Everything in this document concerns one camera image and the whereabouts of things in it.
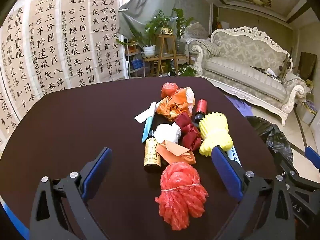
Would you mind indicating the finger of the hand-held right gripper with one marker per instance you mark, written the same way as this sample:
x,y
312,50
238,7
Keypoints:
x,y
300,178
312,156

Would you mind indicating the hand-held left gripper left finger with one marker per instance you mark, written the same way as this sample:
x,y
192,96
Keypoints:
x,y
97,172

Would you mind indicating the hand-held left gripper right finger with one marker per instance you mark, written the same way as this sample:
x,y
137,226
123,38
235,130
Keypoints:
x,y
225,172

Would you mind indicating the white tube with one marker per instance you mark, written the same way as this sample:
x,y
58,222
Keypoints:
x,y
233,155

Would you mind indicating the yellow foam net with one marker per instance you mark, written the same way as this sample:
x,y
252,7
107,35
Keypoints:
x,y
215,130

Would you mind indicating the red foam net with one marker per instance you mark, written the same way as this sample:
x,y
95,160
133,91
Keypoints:
x,y
182,197

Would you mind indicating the orange paper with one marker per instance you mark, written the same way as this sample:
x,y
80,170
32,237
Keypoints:
x,y
178,152

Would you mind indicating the brown glass bottle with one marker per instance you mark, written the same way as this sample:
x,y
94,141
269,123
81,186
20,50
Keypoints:
x,y
152,157

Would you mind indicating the white paper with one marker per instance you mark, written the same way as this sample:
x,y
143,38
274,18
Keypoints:
x,y
168,132

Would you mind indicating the blue toothpaste tube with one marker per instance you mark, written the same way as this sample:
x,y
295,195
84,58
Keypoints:
x,y
148,125

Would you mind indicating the red-capped small bottle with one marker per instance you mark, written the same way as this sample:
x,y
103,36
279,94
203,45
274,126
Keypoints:
x,y
201,106

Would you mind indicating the orange plastic bag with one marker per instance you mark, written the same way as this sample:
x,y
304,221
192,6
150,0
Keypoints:
x,y
175,107

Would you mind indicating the red plastic bag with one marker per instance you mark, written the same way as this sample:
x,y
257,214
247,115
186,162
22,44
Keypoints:
x,y
169,88

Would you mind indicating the storage box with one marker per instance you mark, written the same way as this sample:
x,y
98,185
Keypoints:
x,y
306,111

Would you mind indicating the purple cloth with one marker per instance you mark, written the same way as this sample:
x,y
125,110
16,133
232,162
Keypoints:
x,y
240,107

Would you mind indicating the wooden object on sofa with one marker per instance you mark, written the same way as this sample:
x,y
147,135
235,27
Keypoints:
x,y
287,65

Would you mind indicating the papers on sofa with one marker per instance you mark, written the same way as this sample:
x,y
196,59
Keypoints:
x,y
267,72

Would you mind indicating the ornate cream sofa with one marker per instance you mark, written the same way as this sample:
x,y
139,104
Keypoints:
x,y
245,70

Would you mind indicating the low green plant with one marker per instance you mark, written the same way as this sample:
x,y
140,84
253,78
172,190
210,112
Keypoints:
x,y
187,71

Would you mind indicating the blue crate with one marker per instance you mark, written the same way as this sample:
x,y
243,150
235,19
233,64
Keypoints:
x,y
137,64

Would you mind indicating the striped pillow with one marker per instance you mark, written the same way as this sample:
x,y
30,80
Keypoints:
x,y
202,45

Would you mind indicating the plant in white pot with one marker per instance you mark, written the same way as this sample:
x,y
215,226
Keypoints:
x,y
149,50

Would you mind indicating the wooden plant stand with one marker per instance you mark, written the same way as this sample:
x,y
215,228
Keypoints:
x,y
163,42

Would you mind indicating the ornate cream armchair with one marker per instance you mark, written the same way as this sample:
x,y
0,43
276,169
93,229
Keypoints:
x,y
197,31

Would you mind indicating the tall glossy-leaf plant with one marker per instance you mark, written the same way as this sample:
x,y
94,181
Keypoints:
x,y
181,17

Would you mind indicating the leafy green plant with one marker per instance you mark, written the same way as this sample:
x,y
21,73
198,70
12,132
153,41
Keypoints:
x,y
157,20

